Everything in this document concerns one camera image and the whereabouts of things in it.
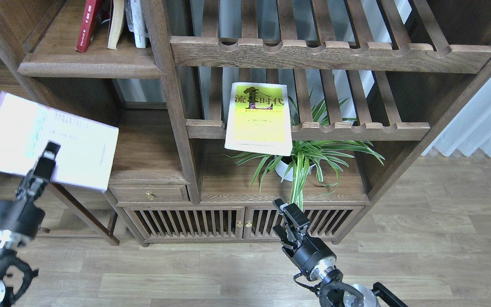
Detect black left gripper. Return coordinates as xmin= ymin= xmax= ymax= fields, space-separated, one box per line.
xmin=0 ymin=142 xmax=61 ymax=248

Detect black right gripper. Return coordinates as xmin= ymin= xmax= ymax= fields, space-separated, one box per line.
xmin=273 ymin=199 xmax=339 ymax=282

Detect white purple cover book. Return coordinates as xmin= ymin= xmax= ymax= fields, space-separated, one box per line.
xmin=0 ymin=92 xmax=118 ymax=192

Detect red cover book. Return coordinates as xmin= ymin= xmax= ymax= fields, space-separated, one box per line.
xmin=76 ymin=0 xmax=111 ymax=53

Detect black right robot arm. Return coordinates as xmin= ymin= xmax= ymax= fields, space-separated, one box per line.
xmin=273 ymin=199 xmax=407 ymax=307

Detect green spider plant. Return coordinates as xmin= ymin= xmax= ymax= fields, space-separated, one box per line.
xmin=227 ymin=87 xmax=386 ymax=209

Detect white plant pot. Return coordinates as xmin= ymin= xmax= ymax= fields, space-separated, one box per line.
xmin=274 ymin=155 xmax=315 ymax=182

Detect brass drawer knob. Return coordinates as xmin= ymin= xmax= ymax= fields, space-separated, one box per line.
xmin=145 ymin=191 xmax=155 ymax=201

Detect yellow green cover book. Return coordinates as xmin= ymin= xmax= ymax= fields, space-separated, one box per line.
xmin=224 ymin=82 xmax=292 ymax=156

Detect dark wooden bookshelf unit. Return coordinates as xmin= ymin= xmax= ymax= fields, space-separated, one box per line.
xmin=0 ymin=0 xmax=491 ymax=246

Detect upright white book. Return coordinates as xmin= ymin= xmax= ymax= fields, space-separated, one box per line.
xmin=126 ymin=0 xmax=149 ymax=49

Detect upright cream paged book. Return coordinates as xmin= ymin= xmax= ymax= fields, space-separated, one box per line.
xmin=107 ymin=0 xmax=125 ymax=50

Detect white curtain right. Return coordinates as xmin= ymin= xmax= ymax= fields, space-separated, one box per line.
xmin=422 ymin=77 xmax=491 ymax=158

